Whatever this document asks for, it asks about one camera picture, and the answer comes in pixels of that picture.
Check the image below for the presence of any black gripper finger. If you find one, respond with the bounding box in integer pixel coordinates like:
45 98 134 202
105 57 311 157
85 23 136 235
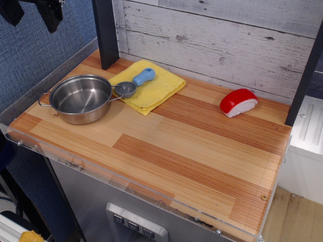
1 0 24 27
36 1 63 33

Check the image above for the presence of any blue and grey toy spoon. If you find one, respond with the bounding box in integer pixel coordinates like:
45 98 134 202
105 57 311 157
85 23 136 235
115 68 155 98

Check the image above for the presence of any stainless steel pot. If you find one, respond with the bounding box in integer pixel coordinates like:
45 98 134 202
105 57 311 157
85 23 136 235
43 74 121 125

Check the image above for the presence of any clear acrylic table guard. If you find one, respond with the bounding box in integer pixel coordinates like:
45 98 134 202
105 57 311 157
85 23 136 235
2 116 290 241

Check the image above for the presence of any yellow folded cloth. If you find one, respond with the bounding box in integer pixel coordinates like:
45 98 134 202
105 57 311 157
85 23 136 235
109 60 186 115

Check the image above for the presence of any red and white toy sushi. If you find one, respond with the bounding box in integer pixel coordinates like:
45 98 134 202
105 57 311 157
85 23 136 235
220 89 258 118

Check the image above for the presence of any yellow object bottom left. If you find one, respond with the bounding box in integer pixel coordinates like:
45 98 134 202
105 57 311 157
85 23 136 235
18 230 45 242

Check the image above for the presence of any silver control panel with buttons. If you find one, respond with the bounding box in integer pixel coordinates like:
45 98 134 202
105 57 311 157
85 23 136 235
105 202 169 241

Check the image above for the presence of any white cabinet at right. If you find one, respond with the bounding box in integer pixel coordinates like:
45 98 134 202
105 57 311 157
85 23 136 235
277 95 323 206

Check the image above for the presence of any black vertical post left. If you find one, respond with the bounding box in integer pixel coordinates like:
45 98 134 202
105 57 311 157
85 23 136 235
92 0 119 70

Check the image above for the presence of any black vertical post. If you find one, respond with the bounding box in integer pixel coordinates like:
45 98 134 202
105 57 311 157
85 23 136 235
285 23 322 127
92 0 119 70

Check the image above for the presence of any black vertical post right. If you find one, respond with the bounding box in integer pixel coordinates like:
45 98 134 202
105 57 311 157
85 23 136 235
285 23 322 127

